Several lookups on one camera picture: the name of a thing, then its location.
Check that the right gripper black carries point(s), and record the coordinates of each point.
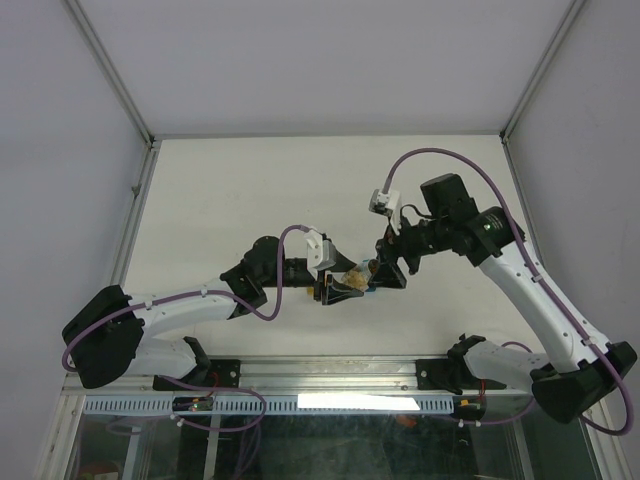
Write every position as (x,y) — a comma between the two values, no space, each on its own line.
(387,274)

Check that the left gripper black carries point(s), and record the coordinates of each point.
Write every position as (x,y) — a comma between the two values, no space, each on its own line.
(333,291)

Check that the clear bottle yellow capsules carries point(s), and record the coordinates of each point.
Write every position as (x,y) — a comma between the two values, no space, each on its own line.
(360,276)

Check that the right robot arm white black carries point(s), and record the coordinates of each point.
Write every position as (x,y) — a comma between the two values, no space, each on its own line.
(578,365)

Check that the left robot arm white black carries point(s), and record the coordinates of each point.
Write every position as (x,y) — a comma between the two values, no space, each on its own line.
(118,334)

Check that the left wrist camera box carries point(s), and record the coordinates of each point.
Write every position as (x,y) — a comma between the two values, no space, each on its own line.
(321,252)

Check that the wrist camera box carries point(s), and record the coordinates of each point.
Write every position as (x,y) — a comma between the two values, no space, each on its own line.
(321,252)
(388,205)

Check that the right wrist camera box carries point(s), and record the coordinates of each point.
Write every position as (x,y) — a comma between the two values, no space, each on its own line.
(388,205)

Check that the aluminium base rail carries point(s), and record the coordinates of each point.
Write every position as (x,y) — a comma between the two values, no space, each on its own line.
(276,375)

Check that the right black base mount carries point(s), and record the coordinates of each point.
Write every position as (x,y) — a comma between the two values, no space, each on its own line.
(450,372)

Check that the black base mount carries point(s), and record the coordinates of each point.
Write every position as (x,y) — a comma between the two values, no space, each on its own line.
(209,371)
(450,372)

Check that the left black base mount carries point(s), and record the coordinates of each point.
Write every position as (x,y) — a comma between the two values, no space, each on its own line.
(209,371)

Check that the left aluminium frame post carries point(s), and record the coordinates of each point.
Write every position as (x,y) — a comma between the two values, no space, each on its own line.
(97,49)

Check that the aluminium frame post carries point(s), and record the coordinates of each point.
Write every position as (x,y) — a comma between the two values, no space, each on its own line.
(97,49)
(564,27)

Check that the grey slotted cable duct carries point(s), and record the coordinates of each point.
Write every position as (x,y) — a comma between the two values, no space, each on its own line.
(272,405)

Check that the right aluminium frame post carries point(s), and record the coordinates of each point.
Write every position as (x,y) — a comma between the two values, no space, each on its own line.
(564,27)

